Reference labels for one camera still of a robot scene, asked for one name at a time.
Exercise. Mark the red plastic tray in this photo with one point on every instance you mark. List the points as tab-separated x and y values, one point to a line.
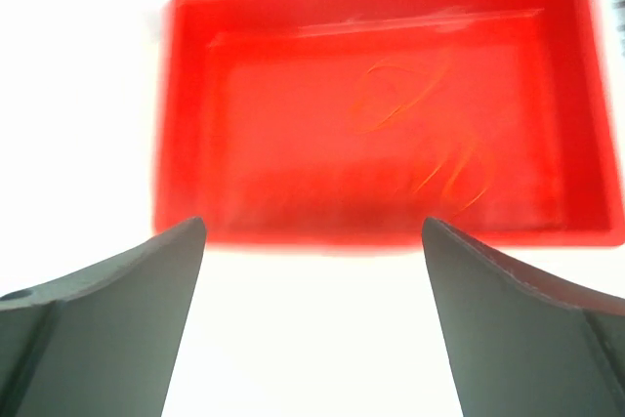
350	122

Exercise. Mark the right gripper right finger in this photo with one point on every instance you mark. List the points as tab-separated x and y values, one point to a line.
521	341

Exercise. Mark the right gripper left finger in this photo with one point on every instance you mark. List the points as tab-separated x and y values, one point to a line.
102	341

